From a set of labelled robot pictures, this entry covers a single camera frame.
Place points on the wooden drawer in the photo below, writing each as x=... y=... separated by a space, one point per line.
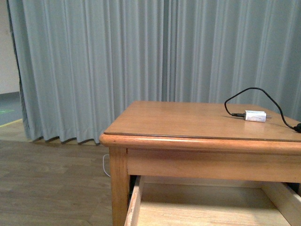
x=168 y=201

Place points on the wooden nightstand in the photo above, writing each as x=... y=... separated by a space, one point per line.
x=196 y=140

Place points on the grey-blue curtain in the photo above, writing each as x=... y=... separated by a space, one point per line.
x=83 y=62

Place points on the white charger adapter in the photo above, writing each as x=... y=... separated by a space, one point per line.
x=256 y=116

